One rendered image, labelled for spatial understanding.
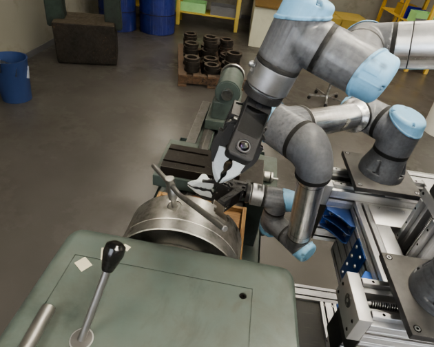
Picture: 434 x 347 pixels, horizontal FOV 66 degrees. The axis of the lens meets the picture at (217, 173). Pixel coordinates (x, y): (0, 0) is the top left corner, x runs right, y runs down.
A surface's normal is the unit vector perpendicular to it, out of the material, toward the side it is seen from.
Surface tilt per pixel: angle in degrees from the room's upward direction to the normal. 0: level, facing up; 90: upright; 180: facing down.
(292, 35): 85
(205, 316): 0
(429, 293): 73
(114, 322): 0
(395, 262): 0
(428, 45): 86
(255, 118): 35
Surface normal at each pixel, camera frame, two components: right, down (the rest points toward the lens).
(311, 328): 0.12, -0.79
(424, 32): -0.39, -0.24
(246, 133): 0.22, -0.30
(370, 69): -0.22, 0.20
